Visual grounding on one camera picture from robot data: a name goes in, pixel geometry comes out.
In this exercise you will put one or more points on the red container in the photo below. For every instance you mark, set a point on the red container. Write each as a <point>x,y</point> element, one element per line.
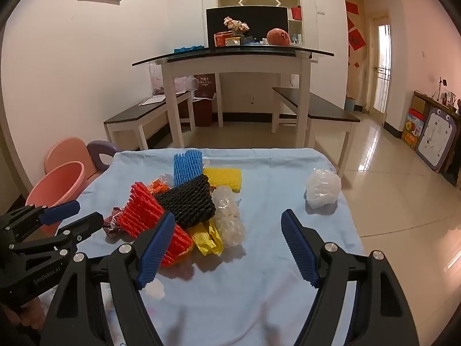
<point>296,12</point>

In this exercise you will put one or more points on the colourful cardboard box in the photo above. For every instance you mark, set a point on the colourful cardboard box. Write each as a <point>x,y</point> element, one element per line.
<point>412,131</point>

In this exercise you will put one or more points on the black monitor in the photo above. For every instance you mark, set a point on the black monitor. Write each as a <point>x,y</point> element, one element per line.
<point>252,21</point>

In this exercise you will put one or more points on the crumpled dark red wrapper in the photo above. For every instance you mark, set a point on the crumpled dark red wrapper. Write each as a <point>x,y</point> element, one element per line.
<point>112,223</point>

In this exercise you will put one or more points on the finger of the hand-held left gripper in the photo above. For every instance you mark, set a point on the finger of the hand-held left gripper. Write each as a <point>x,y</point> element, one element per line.
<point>84,225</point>
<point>61,211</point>

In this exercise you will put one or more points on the brown paper bag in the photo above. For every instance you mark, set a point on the brown paper bag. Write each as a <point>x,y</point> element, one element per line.
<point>204,97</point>

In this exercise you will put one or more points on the orange peel piece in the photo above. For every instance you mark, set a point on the orange peel piece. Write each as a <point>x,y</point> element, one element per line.
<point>225,178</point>

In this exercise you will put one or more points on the orange and white plastic bag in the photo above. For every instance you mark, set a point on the orange and white plastic bag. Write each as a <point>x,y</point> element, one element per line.
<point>158,186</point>

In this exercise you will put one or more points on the black foam net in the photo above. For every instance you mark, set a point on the black foam net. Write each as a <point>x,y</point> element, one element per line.
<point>187,198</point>

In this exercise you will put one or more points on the red box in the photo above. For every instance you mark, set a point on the red box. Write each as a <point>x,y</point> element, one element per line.
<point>221,39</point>

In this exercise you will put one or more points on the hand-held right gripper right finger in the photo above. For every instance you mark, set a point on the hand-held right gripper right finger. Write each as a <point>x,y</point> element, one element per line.
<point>300,252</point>

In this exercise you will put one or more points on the light blue waste bin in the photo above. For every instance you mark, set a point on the light blue waste bin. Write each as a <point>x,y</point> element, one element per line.
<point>350,104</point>

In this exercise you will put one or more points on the yellow plastic bag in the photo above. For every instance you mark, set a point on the yellow plastic bag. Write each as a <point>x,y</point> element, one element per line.
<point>205,239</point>

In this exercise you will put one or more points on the white printed plastic bag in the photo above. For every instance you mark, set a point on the white printed plastic bag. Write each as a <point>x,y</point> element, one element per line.
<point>185,84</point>

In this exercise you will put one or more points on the artificial flower bouquet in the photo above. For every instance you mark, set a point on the artificial flower bouquet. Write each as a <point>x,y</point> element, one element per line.
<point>236,25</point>

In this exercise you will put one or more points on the pink plastic bucket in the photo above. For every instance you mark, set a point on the pink plastic bucket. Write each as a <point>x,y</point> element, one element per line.
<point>57,183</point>

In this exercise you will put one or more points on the brown cardboard box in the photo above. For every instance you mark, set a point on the brown cardboard box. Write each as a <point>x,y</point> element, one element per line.
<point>419,104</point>

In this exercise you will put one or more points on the paper sheet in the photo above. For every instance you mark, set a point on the paper sheet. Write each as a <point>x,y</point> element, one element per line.
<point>153,101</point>

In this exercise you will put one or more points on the white glass-topped dining table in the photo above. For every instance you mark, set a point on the white glass-topped dining table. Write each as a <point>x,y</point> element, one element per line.
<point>230,65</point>

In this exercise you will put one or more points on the clear plastic bag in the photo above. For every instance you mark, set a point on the clear plastic bag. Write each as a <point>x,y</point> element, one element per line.
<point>156,79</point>

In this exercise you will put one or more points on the balcony door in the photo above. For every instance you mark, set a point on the balcony door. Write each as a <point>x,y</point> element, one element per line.
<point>381,65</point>

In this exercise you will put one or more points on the wooden sideboard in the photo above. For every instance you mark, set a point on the wooden sideboard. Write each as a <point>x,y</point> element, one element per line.
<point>455,144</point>

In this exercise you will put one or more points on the person's left hand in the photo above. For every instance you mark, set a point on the person's left hand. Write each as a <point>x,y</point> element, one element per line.
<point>21,317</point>

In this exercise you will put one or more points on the red paper wall decoration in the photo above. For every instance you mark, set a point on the red paper wall decoration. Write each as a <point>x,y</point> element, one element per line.
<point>356,39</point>

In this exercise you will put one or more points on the light blue cloth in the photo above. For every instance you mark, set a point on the light blue cloth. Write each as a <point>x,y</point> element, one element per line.
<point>252,295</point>

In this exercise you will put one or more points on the red foam net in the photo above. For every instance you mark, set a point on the red foam net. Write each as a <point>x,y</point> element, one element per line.
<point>144,209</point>

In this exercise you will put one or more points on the blue bag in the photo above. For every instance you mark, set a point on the blue bag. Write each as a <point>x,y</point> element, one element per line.
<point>189,48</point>

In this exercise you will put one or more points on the orange round ball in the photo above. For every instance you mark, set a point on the orange round ball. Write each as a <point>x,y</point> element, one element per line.
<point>278,37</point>

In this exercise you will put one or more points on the white bench with dark seat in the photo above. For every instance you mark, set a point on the white bench with dark seat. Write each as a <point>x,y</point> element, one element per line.
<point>137,111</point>
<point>317,106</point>

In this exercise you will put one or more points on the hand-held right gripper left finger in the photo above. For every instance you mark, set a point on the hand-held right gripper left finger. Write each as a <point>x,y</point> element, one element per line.
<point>156,252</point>

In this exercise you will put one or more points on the pink plastic stool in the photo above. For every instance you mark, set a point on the pink plastic stool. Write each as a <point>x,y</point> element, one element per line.
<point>68,151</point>

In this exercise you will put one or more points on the purple drawing board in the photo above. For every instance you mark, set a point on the purple drawing board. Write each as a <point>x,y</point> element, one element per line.
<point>435,138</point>

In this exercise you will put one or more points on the blue foam net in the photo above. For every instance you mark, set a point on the blue foam net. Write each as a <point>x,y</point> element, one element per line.
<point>185,167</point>

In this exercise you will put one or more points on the clear plastic wrap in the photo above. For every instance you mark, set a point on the clear plastic wrap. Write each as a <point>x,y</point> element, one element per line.
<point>228,220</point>

